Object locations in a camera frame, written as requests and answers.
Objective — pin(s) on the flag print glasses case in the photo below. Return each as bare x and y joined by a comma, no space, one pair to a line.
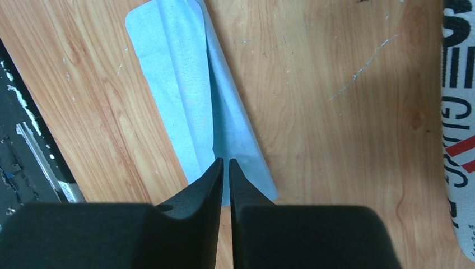
457,117

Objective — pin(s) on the light blue cloth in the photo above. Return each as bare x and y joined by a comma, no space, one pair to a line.
184,65

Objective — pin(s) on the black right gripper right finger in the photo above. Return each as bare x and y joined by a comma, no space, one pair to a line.
266,235

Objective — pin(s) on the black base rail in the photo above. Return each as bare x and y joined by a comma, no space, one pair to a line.
32,166

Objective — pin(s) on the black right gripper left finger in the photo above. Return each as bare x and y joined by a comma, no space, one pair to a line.
181,232

